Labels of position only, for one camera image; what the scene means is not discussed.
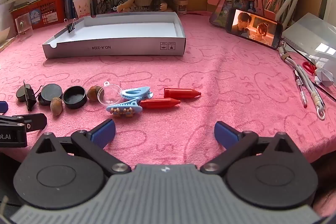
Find red plastic crate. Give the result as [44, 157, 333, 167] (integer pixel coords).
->
[10, 0, 66, 30]

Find large black binder clip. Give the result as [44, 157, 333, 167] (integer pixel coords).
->
[23, 80, 44, 111]

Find white cable bundle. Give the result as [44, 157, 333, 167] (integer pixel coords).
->
[278, 42, 326, 119]

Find black smartphone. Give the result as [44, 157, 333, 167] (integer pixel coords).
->
[226, 8, 284, 50]

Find light blue hair clip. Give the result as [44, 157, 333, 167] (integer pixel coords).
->
[121, 86, 153, 101]
[106, 98, 143, 118]

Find red handled scissors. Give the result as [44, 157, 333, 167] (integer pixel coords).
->
[302, 61, 336, 101]

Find red pen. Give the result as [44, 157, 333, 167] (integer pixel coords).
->
[293, 69, 308, 108]

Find clear glass mug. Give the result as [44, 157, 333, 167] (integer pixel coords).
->
[15, 13, 33, 35]

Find small black binder clip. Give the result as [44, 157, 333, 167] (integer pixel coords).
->
[64, 18, 77, 33]

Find black toy bicycle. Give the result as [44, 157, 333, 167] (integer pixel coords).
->
[96, 0, 129, 14]

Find white cardboard box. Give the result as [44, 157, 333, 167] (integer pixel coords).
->
[42, 12, 186, 59]

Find small lidded jar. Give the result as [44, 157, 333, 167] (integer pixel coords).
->
[176, 0, 188, 14]

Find grey plastic folder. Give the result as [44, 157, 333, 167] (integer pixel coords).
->
[282, 13, 336, 69]

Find black round lid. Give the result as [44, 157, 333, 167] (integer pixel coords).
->
[38, 84, 63, 105]

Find black round cap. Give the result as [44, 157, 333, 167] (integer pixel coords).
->
[62, 86, 88, 109]

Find brown nut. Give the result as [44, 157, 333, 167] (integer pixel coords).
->
[87, 85, 105, 102]
[50, 97, 63, 116]

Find yellow cardboard box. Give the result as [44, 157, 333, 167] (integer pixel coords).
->
[184, 0, 223, 12]

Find pink rabbit print cloth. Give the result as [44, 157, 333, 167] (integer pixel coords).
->
[0, 13, 336, 216]

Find clear plastic dome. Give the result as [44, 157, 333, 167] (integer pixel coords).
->
[98, 81, 122, 105]

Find red clip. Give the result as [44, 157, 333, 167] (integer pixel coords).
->
[164, 88, 202, 99]

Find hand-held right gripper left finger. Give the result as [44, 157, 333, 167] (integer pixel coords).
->
[29, 119, 132, 175]

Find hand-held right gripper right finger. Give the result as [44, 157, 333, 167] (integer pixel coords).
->
[200, 121, 306, 174]

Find grey paper origami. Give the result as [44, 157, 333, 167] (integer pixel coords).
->
[314, 68, 334, 86]

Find white paper cup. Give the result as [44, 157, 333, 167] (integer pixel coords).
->
[72, 0, 91, 18]

